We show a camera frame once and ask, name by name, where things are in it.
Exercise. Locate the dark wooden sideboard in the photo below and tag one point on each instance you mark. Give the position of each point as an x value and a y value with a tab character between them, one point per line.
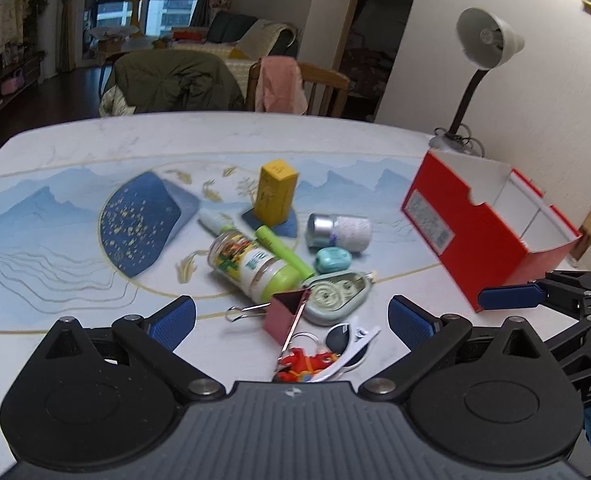
18	77

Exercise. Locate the red white cardboard box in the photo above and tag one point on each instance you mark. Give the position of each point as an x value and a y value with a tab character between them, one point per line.
488	224

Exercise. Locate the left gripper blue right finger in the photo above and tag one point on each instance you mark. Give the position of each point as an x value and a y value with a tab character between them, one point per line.
431	342

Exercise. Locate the olive green jacket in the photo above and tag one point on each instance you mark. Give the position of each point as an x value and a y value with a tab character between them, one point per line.
156	81

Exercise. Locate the sofa with blankets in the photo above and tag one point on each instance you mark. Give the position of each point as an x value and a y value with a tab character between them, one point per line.
240	40

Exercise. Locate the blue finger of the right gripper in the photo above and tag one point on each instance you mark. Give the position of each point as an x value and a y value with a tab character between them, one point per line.
527	296

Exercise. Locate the white puffy garment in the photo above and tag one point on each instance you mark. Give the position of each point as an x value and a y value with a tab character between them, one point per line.
113	104

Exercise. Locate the wooden chair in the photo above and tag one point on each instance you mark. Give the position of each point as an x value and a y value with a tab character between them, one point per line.
326	90

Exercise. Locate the red orange toy keychain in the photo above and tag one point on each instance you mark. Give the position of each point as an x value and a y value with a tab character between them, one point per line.
296	365

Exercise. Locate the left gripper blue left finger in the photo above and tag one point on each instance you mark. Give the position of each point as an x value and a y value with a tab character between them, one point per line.
153	340

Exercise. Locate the pink cloth on chair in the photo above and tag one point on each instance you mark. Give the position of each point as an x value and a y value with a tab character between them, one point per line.
279	88

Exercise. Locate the white sunglasses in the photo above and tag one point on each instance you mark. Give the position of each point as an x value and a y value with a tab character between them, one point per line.
350	344

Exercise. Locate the teal small eraser case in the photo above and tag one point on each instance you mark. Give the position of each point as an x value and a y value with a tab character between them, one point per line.
332	259

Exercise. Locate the green glue pen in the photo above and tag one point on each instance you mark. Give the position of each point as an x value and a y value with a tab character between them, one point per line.
270	240

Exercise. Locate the jar with green lid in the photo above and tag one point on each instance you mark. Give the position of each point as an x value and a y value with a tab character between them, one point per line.
254	269

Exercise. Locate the pink binder clip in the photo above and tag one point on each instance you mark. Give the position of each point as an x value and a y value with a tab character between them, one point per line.
280	315

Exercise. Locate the yellow small carton box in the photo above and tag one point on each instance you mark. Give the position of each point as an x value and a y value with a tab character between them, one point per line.
275	193

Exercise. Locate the white green marker pen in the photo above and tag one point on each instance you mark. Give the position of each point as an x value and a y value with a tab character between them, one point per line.
214	222

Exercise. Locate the grey desk lamp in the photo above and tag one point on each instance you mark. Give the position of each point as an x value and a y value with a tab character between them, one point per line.
488	42

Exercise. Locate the silver white roll tin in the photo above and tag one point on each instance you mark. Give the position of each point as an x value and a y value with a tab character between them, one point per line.
351	233

